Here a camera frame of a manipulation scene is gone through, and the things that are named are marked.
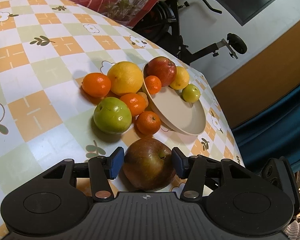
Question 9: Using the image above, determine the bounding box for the teal curtain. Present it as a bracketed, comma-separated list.
[232, 85, 300, 173]

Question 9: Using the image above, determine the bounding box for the small orange tangerine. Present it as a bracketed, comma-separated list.
[145, 75, 161, 95]

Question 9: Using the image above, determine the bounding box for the beige round plate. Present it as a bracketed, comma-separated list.
[142, 64, 206, 135]

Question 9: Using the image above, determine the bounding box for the large green apple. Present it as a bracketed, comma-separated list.
[93, 97, 132, 134]

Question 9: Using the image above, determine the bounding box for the brown walnut lower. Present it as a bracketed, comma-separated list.
[137, 92, 149, 107]

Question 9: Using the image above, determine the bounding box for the yellow lemon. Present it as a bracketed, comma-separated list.
[170, 66, 190, 90]

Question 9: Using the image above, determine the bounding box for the black exercise bike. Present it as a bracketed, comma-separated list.
[133, 0, 247, 64]

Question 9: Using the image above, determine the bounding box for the dark red apple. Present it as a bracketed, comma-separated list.
[122, 137, 175, 191]

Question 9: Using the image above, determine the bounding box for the wooden door panel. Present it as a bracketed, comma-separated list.
[212, 21, 300, 128]

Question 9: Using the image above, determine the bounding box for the orange tangerine far left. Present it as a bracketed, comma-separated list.
[82, 73, 111, 98]

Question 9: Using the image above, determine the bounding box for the orange tangerine near plate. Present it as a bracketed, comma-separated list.
[136, 111, 161, 135]

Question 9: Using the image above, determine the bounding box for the orange tangerine middle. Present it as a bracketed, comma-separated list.
[120, 93, 147, 116]

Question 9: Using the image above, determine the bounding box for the checkered floral tablecloth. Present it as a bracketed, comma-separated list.
[0, 0, 246, 240]

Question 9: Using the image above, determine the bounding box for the large yellow orange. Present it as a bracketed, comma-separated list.
[107, 61, 143, 96]

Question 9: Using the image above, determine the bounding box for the small green apple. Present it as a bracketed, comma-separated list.
[182, 84, 200, 103]

